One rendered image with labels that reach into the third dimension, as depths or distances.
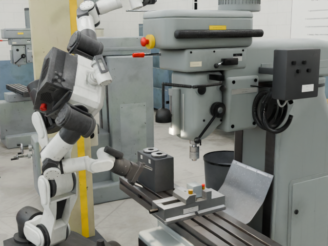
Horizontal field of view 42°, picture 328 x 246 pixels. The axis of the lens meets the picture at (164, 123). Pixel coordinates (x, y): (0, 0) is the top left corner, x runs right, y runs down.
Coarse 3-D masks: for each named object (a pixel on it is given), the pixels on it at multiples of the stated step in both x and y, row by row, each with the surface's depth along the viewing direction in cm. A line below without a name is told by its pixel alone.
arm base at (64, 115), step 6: (66, 102) 185; (66, 108) 180; (72, 108) 187; (78, 108) 188; (60, 114) 183; (66, 114) 179; (84, 114) 190; (90, 114) 192; (60, 120) 180; (66, 120) 178; (60, 126) 181; (90, 132) 185
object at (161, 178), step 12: (144, 156) 239; (156, 156) 232; (168, 156) 235; (144, 168) 240; (156, 168) 230; (168, 168) 233; (144, 180) 242; (156, 180) 231; (168, 180) 235; (156, 192) 232
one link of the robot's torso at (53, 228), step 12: (48, 192) 221; (72, 192) 236; (48, 204) 222; (60, 204) 233; (72, 204) 234; (48, 216) 232; (60, 216) 240; (48, 228) 235; (60, 228) 237; (48, 240) 235; (60, 240) 241
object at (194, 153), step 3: (189, 150) 203; (192, 150) 201; (195, 150) 200; (198, 150) 201; (189, 153) 203; (192, 153) 201; (195, 153) 201; (198, 153) 202; (189, 156) 203; (192, 156) 201; (195, 156) 201; (198, 156) 202; (195, 159) 201
